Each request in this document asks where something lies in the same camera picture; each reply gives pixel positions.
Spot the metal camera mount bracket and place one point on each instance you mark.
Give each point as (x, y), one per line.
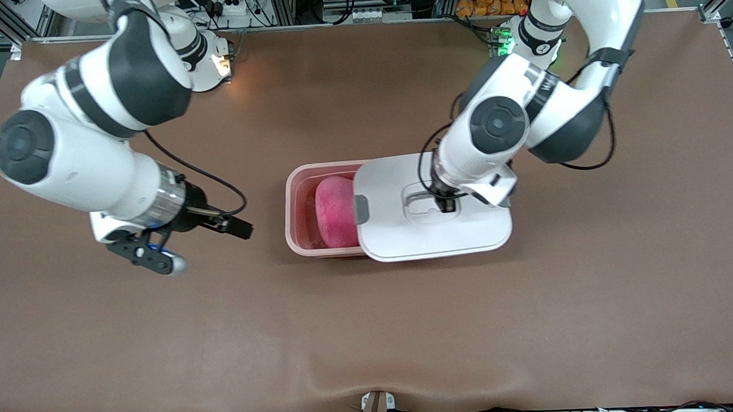
(376, 410)

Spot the white power strip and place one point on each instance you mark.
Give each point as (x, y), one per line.
(238, 9)

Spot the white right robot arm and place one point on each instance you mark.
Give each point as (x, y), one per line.
(91, 167)

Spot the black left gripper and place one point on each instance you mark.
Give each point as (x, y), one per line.
(446, 199)

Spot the brown table mat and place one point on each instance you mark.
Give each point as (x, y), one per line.
(371, 328)

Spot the pink plush toy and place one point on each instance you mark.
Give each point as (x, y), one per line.
(336, 213)

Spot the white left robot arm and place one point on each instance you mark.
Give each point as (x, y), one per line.
(604, 15)

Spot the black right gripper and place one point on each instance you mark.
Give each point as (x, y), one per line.
(195, 214)

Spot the white connector block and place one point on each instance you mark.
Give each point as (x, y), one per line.
(369, 15)

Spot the pink plastic box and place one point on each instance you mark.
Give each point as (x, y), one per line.
(296, 202)

